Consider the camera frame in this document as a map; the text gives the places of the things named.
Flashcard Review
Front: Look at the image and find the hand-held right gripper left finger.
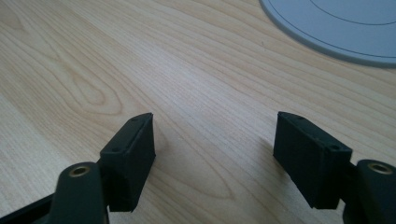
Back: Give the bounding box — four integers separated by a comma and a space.
98, 112, 157, 214

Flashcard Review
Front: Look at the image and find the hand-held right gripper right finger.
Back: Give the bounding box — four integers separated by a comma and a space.
273, 111, 354, 210

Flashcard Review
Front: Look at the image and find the grey round mat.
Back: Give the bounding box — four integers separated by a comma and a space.
259, 0, 396, 69

